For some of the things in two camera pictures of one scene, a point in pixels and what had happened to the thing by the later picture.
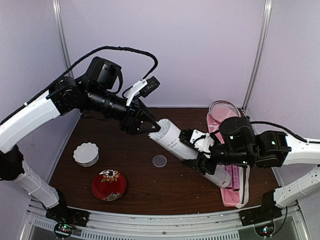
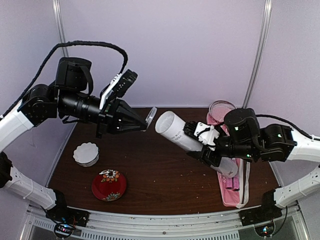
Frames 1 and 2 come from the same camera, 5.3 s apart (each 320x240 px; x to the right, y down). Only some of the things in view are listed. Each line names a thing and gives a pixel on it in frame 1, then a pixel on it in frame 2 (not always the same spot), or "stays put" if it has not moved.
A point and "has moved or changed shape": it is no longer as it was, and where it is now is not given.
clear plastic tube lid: x=159 y=161 has moved or changed shape
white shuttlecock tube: x=169 y=136 has moved or changed shape
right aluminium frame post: x=268 y=5 stays put
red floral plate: x=109 y=185 stays put
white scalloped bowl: x=86 y=154 stays put
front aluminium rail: x=36 y=224 stays put
